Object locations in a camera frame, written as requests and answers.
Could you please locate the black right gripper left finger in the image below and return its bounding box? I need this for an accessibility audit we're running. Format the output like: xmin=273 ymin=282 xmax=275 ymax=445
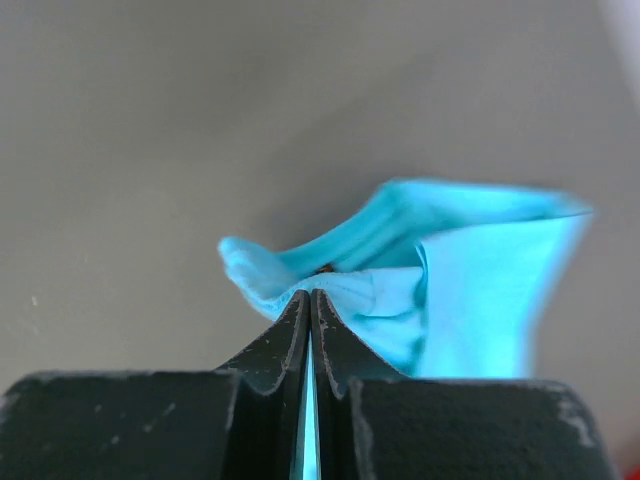
xmin=1 ymin=292 xmax=310 ymax=479

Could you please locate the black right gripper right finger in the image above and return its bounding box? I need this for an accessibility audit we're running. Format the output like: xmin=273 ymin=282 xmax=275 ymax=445
xmin=310 ymin=290 xmax=618 ymax=480

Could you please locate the bright blue t shirt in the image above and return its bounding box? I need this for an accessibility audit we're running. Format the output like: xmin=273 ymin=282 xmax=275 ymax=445
xmin=217 ymin=177 xmax=595 ymax=480

